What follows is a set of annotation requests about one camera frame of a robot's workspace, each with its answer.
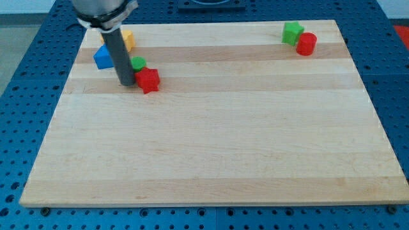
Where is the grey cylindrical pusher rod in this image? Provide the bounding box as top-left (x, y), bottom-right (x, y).
top-left (102, 28), bottom-right (135, 86)

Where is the green cylinder block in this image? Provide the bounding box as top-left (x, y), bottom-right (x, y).
top-left (130, 56), bottom-right (146, 72)

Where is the yellow block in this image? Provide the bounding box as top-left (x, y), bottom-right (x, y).
top-left (101, 29), bottom-right (136, 52)

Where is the blue pentagon block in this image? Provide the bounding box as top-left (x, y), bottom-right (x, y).
top-left (93, 45), bottom-right (114, 70)

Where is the red star block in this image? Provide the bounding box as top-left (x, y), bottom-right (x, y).
top-left (134, 67), bottom-right (160, 94)

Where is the light wooden board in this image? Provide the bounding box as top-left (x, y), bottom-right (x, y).
top-left (20, 20), bottom-right (408, 208)

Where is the green star block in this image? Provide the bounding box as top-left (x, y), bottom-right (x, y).
top-left (282, 21), bottom-right (305, 46)

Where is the red cylinder block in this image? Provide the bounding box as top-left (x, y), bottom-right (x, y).
top-left (296, 33), bottom-right (317, 56)

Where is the red object at edge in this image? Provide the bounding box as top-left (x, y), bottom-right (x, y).
top-left (394, 26), bottom-right (409, 49)

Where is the dark blue base plate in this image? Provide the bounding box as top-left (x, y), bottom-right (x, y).
top-left (177, 0), bottom-right (246, 11)

